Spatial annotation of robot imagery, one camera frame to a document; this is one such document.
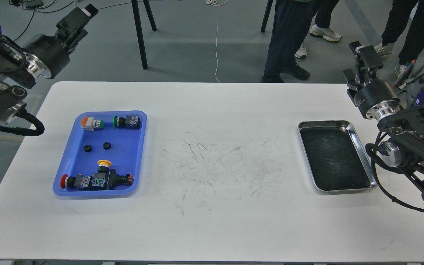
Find green black push button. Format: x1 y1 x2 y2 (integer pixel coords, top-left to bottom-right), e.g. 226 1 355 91
112 115 141 130

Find black red-tipped switch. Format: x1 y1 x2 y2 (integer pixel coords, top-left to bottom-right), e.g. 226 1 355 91
89 169 134 191

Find black floor cable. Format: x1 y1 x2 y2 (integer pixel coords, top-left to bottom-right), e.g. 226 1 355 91
10 0 50 41

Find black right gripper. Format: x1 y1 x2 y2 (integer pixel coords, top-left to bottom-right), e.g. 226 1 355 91
343 41 399 120

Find metal tray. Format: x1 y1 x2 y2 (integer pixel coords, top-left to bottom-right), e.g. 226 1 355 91
298 120 377 194

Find white floor cable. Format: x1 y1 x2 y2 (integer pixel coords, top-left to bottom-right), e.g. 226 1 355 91
205 0 227 83

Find yellow mushroom push button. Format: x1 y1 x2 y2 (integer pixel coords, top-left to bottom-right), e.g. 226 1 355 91
97 159 113 173

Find orange white push button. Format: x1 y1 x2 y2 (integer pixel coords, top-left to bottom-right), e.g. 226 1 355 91
80 116 105 131

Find blue plastic tray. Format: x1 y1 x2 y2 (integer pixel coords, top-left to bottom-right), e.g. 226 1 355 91
53 110 147 198

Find red push button switch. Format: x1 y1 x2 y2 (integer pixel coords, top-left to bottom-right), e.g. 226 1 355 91
59 174 92 191

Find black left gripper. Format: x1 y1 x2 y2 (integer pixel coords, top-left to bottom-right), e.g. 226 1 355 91
24 4 99 79

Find person in dark trousers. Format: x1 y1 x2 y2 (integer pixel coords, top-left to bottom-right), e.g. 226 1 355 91
260 0 342 83

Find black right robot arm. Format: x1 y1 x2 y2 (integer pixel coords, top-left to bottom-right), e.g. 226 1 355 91
343 41 424 213

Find black tripod legs right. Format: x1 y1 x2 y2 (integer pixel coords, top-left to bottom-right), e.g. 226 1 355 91
260 0 273 32

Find person in black trousers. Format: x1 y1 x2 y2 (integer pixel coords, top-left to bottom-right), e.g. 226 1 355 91
373 0 424 80

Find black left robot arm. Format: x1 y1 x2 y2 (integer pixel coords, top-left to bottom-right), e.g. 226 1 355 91
0 4 98 136

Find black tripod legs left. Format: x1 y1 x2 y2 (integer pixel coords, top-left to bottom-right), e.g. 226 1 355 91
131 0 158 70

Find black tripod legs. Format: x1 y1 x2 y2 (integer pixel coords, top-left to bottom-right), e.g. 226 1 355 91
260 0 273 32
131 0 158 70

